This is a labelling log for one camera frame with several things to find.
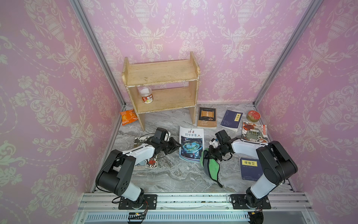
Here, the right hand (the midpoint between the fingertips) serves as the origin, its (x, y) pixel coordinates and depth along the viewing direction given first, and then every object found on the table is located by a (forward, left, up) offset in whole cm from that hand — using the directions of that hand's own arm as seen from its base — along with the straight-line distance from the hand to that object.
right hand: (205, 157), depth 89 cm
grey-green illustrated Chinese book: (-2, +34, 0) cm, 35 cm away
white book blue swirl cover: (+13, +7, -1) cm, 15 cm away
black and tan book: (+32, -7, 0) cm, 33 cm away
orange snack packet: (+35, +55, +4) cm, 65 cm away
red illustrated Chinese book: (+19, -37, -2) cm, 42 cm away
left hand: (+6, +14, +6) cm, 17 cm away
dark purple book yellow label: (+30, -25, -1) cm, 39 cm away
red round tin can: (+31, -43, +1) cm, 53 cm away
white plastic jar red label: (+32, +35, +28) cm, 55 cm away
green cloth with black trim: (-7, -2, +4) cm, 8 cm away
